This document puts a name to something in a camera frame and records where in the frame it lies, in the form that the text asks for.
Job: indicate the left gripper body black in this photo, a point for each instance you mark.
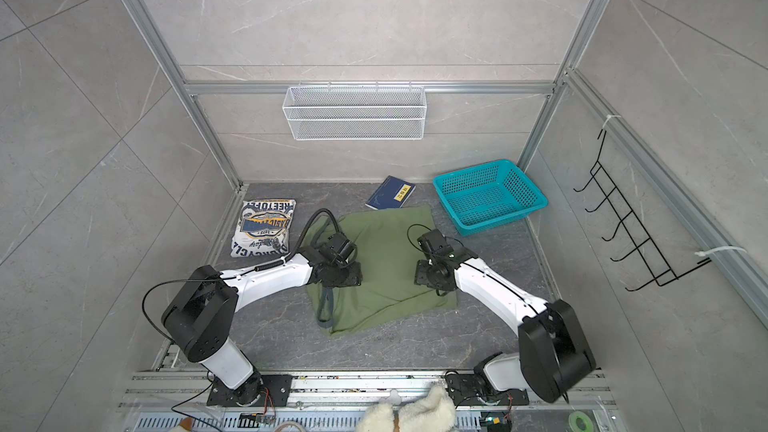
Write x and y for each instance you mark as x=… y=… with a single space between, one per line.
x=347 y=274

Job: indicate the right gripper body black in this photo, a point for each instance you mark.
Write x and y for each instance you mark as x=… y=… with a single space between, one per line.
x=426 y=274

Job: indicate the green tank top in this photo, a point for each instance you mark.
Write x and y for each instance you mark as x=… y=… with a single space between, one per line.
x=385 y=250

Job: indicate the white tank top navy trim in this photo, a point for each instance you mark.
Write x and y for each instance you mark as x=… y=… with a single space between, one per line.
x=263 y=228

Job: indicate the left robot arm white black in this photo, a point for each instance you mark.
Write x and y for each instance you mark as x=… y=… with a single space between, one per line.
x=199 y=318

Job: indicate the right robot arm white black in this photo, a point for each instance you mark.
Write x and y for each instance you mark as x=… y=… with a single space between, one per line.
x=553 y=353

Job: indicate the teal plastic basket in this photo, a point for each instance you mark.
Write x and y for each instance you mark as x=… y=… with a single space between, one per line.
x=486 y=196

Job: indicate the navy blue book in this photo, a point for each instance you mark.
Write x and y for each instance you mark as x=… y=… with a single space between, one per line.
x=392 y=193

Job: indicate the white fluffy plush toy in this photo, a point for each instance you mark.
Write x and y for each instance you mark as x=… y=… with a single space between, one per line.
x=434 y=413

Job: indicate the green tape roll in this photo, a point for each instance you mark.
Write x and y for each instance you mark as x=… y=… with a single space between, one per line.
x=580 y=422

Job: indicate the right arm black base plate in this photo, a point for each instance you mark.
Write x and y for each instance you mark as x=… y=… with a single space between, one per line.
x=470 y=389

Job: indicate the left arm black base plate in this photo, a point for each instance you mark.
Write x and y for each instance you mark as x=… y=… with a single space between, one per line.
x=276 y=387

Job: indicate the white wire mesh shelf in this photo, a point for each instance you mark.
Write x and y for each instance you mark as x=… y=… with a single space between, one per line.
x=355 y=113

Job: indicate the black wire hook rack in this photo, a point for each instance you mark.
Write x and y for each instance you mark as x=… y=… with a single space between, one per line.
x=628 y=223

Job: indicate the aluminium mounting rail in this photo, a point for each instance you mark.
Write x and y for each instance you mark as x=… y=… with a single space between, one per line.
x=337 y=400

